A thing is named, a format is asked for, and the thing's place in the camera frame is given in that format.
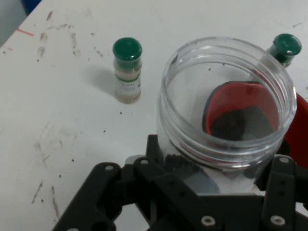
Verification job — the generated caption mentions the clear plastic jar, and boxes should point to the clear plastic jar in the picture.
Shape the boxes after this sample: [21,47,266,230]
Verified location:
[156,36,298,195]

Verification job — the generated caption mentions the green cap spice bottle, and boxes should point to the green cap spice bottle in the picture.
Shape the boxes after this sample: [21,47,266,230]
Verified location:
[112,37,143,104]
[266,33,303,68]

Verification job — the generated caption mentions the red bowl black rim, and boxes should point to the red bowl black rim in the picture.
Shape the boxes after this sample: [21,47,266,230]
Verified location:
[203,80,308,169]

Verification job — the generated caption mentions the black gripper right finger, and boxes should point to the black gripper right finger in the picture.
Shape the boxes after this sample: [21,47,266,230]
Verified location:
[261,154,308,231]

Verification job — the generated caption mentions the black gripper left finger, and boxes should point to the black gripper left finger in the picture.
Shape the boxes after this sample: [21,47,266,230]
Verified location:
[51,134,222,231]

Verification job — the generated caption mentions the black seeds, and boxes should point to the black seeds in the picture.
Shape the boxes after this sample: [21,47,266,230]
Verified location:
[165,108,272,174]

